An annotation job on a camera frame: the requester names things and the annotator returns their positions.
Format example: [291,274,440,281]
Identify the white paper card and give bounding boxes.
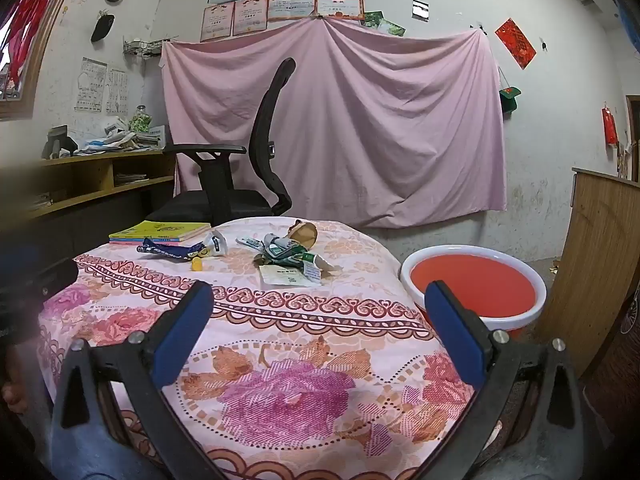
[259,265,321,287]

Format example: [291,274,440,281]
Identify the wooden cabinet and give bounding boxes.
[532,166,640,381]

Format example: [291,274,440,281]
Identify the red window cloth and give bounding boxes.
[0,0,57,86]

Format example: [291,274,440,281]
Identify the green wall photos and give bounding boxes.
[361,11,406,37]

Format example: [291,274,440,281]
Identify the floral printed tablecloth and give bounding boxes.
[37,216,501,480]

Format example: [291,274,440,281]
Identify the red hanging decoration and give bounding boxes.
[601,104,620,147]

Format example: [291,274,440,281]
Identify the black office chair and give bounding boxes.
[145,57,297,226]

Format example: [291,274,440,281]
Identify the blue crumpled wrapper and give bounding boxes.
[136,232,228,262]

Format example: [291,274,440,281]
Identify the red basin with white rim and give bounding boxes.
[400,245,547,341]

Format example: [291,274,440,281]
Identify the wooden window frame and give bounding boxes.
[0,0,85,121]

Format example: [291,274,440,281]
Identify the pile of papers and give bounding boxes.
[75,116,167,154]

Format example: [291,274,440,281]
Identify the yellow green book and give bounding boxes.
[111,221,212,242]

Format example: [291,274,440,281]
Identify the grey desk device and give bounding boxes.
[42,125,79,159]

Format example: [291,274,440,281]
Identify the brown door frame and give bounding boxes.
[625,95,640,182]

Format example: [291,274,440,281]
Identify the large printed paper sheet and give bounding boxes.
[75,57,108,112]

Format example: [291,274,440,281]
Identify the black cap on hook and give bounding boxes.
[91,14,116,43]

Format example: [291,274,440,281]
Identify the glass jar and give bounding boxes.
[129,105,152,134]

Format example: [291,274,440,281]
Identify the red wall poster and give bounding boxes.
[495,18,537,70]

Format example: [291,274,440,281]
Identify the pink hanging cloth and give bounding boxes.
[160,16,508,230]

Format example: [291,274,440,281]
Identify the small printed paper sheet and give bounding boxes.
[106,69,130,113]

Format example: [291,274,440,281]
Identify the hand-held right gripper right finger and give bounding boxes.
[424,280,598,480]

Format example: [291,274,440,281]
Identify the wooden shelf desk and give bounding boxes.
[27,147,176,218]

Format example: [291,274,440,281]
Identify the green crumpled snack packet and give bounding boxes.
[261,232,307,267]

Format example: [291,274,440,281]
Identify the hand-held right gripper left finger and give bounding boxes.
[50,280,231,480]

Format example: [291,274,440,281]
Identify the wire wall rack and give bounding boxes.
[122,36,164,61]

